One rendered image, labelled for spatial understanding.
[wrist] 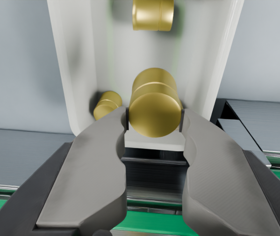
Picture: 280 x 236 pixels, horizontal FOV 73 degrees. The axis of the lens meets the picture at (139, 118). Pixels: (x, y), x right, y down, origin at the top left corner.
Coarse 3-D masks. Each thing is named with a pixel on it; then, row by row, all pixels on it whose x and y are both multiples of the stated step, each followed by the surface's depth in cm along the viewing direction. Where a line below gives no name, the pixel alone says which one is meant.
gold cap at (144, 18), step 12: (144, 0) 20; (156, 0) 20; (168, 0) 20; (132, 12) 20; (144, 12) 20; (156, 12) 20; (168, 12) 20; (144, 24) 21; (156, 24) 21; (168, 24) 21
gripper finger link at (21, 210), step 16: (64, 144) 9; (48, 160) 8; (64, 160) 8; (32, 176) 7; (48, 176) 7; (16, 192) 6; (32, 192) 6; (48, 192) 6; (0, 208) 6; (16, 208) 6; (32, 208) 6; (0, 224) 6; (16, 224) 6; (32, 224) 6
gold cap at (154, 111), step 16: (144, 80) 13; (160, 80) 12; (144, 96) 11; (160, 96) 11; (176, 96) 12; (144, 112) 12; (160, 112) 11; (176, 112) 11; (144, 128) 12; (160, 128) 12
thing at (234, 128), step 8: (224, 120) 25; (232, 120) 25; (224, 128) 23; (232, 128) 23; (240, 128) 23; (232, 136) 22; (240, 136) 22; (248, 136) 22; (240, 144) 21; (248, 144) 21; (256, 144) 21
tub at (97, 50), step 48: (48, 0) 17; (96, 0) 23; (192, 0) 22; (240, 0) 16; (96, 48) 26; (144, 48) 25; (192, 48) 25; (96, 96) 29; (192, 96) 26; (144, 144) 25
